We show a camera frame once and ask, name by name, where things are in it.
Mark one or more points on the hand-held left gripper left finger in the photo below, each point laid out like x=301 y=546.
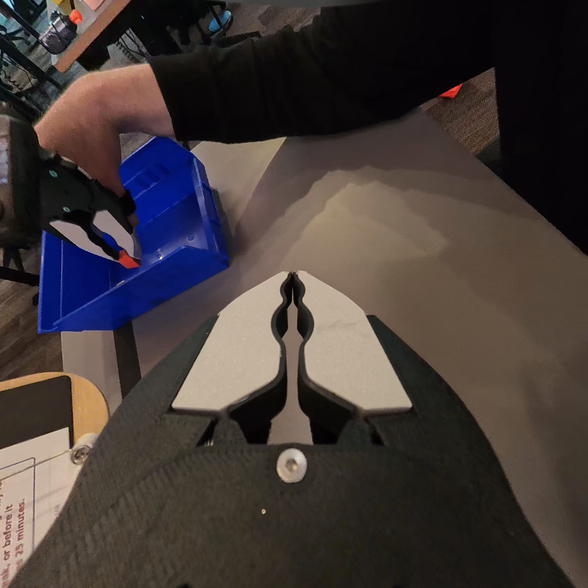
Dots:
x=229 y=358

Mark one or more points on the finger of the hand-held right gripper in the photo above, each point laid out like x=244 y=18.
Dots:
x=119 y=229
x=76 y=234

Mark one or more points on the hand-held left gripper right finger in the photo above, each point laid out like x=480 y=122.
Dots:
x=353 y=358

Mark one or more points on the red cube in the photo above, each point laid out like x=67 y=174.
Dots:
x=130 y=262

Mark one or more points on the blue plastic bin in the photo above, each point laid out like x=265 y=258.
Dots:
x=183 y=220

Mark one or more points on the person's right forearm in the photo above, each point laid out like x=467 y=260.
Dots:
x=298 y=78

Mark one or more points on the person's right hand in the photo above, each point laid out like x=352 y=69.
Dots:
x=101 y=119

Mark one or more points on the black metal rack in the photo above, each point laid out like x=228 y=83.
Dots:
x=18 y=69

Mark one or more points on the wooden board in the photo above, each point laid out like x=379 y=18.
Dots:
x=89 y=404

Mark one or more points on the wooden desk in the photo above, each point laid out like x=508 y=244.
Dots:
x=92 y=36

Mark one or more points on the water bottle with orange cap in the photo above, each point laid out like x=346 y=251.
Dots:
x=57 y=32

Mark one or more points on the black panel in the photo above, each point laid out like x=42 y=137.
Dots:
x=32 y=409

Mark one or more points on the white paper label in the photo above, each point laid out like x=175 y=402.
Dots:
x=46 y=487

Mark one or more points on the small blue object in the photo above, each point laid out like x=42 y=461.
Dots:
x=221 y=21

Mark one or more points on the small orange object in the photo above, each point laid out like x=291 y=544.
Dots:
x=451 y=91

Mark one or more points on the black table frame bar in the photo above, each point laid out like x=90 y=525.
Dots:
x=127 y=363

